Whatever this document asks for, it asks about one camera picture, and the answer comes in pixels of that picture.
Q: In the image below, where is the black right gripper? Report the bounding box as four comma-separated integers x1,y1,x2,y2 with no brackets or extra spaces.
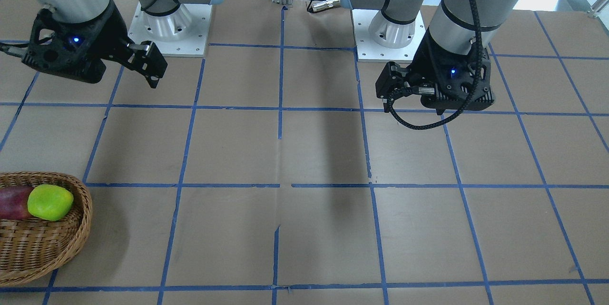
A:
98,0,168,89

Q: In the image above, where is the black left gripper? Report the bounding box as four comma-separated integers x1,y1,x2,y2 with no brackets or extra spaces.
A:
375,34,431,111

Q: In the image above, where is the green apple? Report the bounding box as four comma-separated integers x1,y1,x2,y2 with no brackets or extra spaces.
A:
27,184,74,221

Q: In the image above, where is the red yellow apple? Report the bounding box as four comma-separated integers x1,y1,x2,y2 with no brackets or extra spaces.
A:
0,186,33,220

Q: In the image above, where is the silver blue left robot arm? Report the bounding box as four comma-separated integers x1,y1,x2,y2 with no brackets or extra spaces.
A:
340,0,518,114

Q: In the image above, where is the woven wicker basket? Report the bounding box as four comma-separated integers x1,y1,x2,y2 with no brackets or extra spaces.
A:
0,171,93,287

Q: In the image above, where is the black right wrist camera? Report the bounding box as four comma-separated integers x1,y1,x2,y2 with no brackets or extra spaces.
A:
21,6,113,84

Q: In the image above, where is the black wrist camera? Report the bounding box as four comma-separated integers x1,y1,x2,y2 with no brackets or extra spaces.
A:
21,6,113,84
414,40,496,115

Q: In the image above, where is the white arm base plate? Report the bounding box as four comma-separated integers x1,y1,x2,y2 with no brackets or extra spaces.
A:
128,3,213,58
352,10,425,63

